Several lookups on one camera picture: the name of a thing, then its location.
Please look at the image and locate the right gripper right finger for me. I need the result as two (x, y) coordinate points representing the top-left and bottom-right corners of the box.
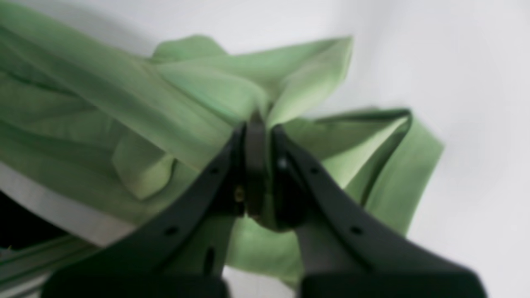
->
(271, 125), (487, 298)

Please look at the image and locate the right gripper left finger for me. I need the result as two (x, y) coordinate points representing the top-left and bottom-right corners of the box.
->
(41, 122), (265, 298)

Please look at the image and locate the green T-shirt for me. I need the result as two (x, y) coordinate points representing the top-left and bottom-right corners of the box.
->
(0, 0), (444, 286)

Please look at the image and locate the aluminium frame with cables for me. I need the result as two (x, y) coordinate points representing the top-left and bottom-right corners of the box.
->
(0, 236), (100, 298)

